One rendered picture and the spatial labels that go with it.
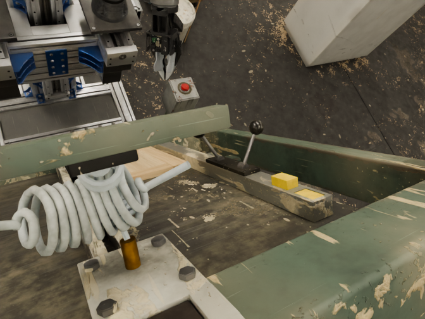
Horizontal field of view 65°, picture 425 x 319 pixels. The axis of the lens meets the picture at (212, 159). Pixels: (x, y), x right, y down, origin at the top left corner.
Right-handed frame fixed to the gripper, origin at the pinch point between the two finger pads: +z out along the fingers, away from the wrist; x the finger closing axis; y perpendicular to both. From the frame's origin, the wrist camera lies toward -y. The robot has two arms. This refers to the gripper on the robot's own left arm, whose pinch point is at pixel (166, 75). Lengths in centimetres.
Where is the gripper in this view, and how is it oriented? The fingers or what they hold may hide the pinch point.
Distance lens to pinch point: 104.2
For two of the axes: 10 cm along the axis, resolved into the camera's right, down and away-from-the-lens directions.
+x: 9.8, 1.9, -1.0
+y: -2.0, 5.7, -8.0
